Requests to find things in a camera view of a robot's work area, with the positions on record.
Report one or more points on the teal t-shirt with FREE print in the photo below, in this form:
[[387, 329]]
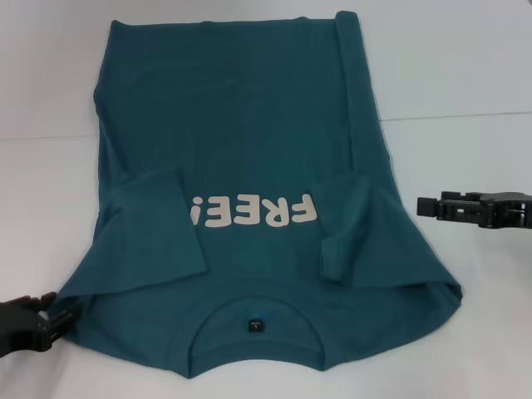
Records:
[[249, 124]]

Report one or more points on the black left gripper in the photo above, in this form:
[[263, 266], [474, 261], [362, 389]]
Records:
[[21, 328]]

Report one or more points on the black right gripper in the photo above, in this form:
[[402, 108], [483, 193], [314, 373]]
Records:
[[507, 210]]

